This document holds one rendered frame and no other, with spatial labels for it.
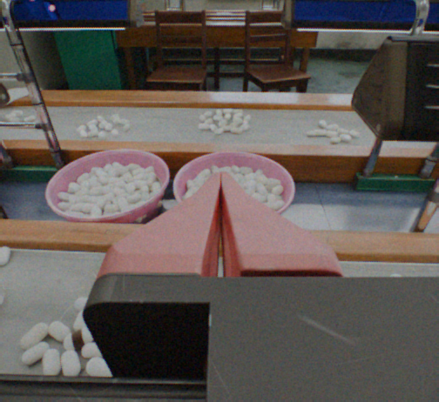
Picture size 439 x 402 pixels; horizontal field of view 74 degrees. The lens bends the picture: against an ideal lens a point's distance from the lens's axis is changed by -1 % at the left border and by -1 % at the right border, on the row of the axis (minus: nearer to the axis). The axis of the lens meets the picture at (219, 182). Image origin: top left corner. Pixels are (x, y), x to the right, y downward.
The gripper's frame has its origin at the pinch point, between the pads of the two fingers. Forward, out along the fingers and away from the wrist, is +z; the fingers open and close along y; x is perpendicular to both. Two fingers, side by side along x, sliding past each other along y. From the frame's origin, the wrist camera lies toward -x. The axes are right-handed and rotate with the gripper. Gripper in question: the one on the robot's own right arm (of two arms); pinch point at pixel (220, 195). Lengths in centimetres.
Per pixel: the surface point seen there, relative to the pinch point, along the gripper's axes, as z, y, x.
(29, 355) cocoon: 7.1, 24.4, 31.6
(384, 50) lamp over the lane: 14.8, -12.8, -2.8
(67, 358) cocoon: 6.7, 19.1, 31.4
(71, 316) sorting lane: 13.5, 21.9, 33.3
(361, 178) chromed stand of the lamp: 53, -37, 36
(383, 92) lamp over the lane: 12.9, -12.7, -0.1
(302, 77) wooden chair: 228, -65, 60
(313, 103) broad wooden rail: 92, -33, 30
